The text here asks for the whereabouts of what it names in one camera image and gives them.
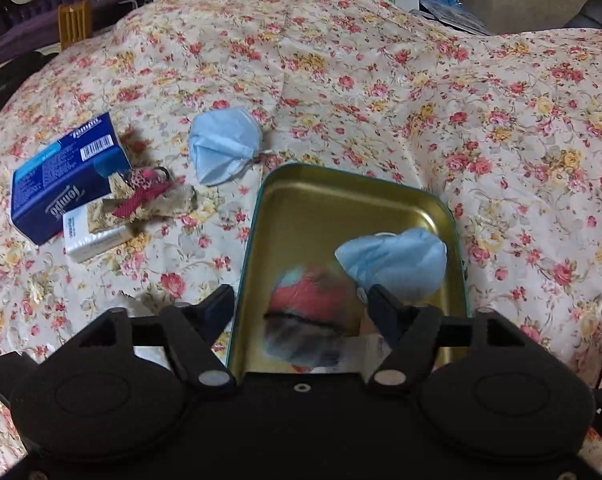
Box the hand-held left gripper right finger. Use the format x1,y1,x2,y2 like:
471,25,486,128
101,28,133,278
363,284,526,395

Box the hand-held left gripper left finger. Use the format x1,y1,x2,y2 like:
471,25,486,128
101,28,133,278
73,284,238,396

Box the blue face mask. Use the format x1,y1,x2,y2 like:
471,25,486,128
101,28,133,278
334,227,448,306
188,107,273,187

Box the multicoloured cloth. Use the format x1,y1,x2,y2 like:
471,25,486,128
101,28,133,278
262,266,369,372

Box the gold tin tray teal rim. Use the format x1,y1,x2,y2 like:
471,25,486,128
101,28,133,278
225,162,469,375

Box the red patterned sock bundle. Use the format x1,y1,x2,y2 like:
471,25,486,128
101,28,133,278
101,166,198,222

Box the white tissue pack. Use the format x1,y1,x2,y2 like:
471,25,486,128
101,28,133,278
62,199,134,264

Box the blue tissue box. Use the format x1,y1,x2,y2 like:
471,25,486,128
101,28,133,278
10,111,132,247

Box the floral bedspread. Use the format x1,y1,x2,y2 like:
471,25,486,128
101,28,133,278
0,0,602,478

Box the black round stool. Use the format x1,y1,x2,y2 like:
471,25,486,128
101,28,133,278
0,50,58,122

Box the wooden chair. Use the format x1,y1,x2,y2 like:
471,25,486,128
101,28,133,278
58,0,94,52

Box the purple chaise sofa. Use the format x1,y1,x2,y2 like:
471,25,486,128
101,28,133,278
0,0,109,80

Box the black chair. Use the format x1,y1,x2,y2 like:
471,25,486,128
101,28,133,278
564,0,602,32

